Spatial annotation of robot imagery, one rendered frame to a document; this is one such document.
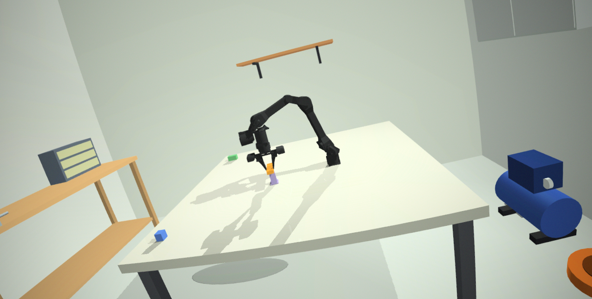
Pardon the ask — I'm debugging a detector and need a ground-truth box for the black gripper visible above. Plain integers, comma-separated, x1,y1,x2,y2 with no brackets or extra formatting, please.
247,139,285,170

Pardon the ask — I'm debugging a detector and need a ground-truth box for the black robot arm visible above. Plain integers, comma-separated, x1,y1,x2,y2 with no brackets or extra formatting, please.
239,95,341,167

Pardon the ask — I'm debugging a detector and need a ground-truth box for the yellow bar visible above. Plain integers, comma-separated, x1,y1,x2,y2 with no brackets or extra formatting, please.
266,163,274,175

